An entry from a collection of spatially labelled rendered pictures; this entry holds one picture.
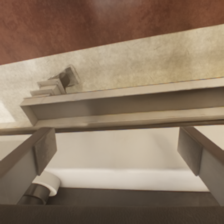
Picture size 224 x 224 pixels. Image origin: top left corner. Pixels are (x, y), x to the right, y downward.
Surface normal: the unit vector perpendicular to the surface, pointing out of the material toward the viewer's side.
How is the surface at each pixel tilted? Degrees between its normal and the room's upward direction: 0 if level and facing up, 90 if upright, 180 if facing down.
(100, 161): 90
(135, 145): 90
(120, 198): 90
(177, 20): 0
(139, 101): 0
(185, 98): 0
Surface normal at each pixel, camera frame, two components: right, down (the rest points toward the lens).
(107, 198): -0.20, -0.77
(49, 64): -0.13, 0.63
